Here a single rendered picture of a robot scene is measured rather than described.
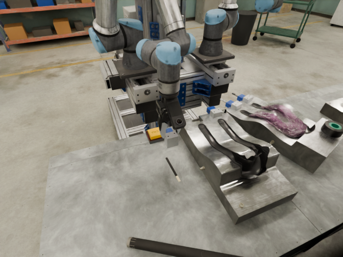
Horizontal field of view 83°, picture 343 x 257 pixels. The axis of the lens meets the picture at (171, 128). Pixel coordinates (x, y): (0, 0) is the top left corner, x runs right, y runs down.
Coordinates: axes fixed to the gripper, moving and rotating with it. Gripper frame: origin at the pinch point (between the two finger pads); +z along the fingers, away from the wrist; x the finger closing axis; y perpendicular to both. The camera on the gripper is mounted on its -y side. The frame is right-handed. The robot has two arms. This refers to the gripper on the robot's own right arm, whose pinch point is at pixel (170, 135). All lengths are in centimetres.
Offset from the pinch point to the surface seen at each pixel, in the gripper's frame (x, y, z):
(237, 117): -42.1, 9.6, 9.4
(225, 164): -13.4, -20.0, 1.4
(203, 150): -11.8, -7.4, 6.1
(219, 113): -29.8, 9.9, 3.9
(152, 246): 18.6, -33.3, 10.1
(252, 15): -297, 304, 35
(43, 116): 101, 183, 96
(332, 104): -98, -2, 8
